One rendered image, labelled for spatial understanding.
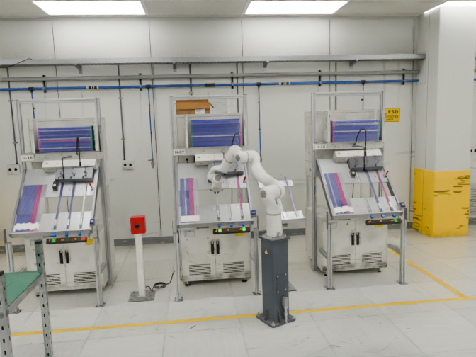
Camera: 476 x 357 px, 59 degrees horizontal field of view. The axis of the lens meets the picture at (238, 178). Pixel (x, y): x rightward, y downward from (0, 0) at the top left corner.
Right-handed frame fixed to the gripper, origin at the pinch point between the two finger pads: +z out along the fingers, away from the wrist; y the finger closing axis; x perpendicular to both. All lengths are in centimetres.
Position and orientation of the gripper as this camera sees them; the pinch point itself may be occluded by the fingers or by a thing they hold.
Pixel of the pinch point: (216, 192)
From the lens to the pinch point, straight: 403.0
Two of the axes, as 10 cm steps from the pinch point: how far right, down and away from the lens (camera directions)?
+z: -0.8, 4.3, 9.0
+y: -9.9, 0.4, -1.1
